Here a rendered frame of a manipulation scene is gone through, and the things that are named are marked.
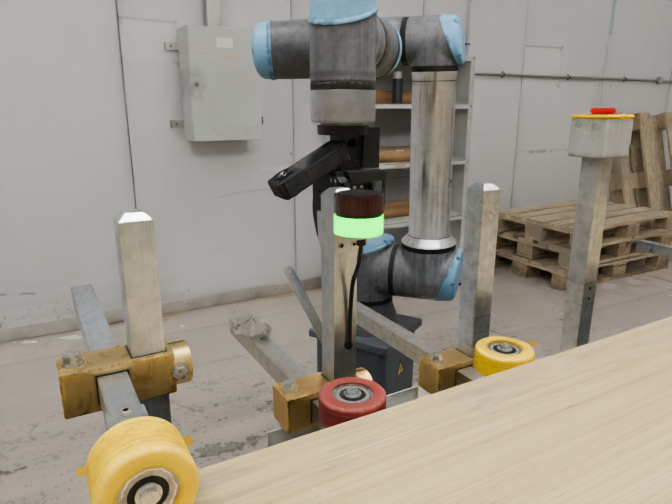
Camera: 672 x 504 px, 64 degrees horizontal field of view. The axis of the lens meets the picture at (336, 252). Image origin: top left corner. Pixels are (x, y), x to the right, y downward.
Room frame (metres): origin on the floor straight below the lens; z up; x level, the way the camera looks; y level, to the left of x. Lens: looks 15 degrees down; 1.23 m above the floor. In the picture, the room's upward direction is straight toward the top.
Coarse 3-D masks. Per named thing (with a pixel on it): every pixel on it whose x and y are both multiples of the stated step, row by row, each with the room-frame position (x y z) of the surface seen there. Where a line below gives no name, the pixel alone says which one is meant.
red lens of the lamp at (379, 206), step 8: (336, 192) 0.65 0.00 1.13; (336, 200) 0.62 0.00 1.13; (344, 200) 0.61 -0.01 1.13; (352, 200) 0.61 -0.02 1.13; (360, 200) 0.61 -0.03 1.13; (368, 200) 0.61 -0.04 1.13; (376, 200) 0.61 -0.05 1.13; (336, 208) 0.62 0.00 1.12; (344, 208) 0.61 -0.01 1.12; (352, 208) 0.61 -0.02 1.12; (360, 208) 0.61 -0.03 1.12; (368, 208) 0.61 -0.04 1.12; (376, 208) 0.61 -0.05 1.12; (352, 216) 0.61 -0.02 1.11; (360, 216) 0.61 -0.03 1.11; (368, 216) 0.61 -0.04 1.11
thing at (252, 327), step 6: (252, 312) 0.89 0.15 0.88; (252, 318) 0.88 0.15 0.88; (234, 324) 0.86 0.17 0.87; (240, 324) 0.86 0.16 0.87; (246, 324) 0.87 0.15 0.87; (252, 324) 0.84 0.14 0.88; (258, 324) 0.87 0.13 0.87; (264, 324) 0.86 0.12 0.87; (234, 330) 0.85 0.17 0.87; (240, 330) 0.85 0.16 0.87; (246, 330) 0.84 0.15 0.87; (252, 330) 0.84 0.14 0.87; (258, 330) 0.84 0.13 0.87; (264, 330) 0.83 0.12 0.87; (270, 330) 0.85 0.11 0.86; (252, 336) 0.83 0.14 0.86; (258, 336) 0.83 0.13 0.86
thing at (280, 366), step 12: (240, 336) 0.87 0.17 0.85; (264, 336) 0.84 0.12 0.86; (252, 348) 0.82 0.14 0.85; (264, 348) 0.79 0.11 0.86; (276, 348) 0.79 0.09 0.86; (264, 360) 0.77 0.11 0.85; (276, 360) 0.75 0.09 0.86; (288, 360) 0.75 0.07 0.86; (276, 372) 0.73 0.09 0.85; (288, 372) 0.71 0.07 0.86; (300, 372) 0.71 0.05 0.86; (312, 408) 0.63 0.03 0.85; (312, 420) 0.63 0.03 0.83
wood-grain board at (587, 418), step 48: (624, 336) 0.75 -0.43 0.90; (480, 384) 0.60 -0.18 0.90; (528, 384) 0.60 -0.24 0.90; (576, 384) 0.60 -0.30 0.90; (624, 384) 0.60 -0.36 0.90; (336, 432) 0.50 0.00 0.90; (384, 432) 0.50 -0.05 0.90; (432, 432) 0.50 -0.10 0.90; (480, 432) 0.50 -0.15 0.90; (528, 432) 0.50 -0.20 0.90; (576, 432) 0.50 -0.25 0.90; (624, 432) 0.50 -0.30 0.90; (240, 480) 0.42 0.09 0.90; (288, 480) 0.42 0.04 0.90; (336, 480) 0.42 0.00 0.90; (384, 480) 0.42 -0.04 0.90; (432, 480) 0.42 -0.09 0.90; (480, 480) 0.42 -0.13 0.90; (528, 480) 0.42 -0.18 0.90; (576, 480) 0.42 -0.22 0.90; (624, 480) 0.42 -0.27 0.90
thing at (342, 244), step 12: (348, 192) 0.64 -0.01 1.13; (360, 192) 0.64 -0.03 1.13; (372, 192) 0.64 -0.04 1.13; (348, 216) 0.61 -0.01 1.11; (372, 216) 0.61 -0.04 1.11; (336, 240) 0.65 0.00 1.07; (348, 240) 0.66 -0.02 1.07; (360, 240) 0.63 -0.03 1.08; (336, 252) 0.65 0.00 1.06; (348, 252) 0.66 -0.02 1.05; (360, 252) 0.63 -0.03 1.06; (360, 264) 0.64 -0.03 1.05; (348, 312) 0.66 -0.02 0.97; (348, 324) 0.66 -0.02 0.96; (348, 336) 0.66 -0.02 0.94; (348, 348) 0.66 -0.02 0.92
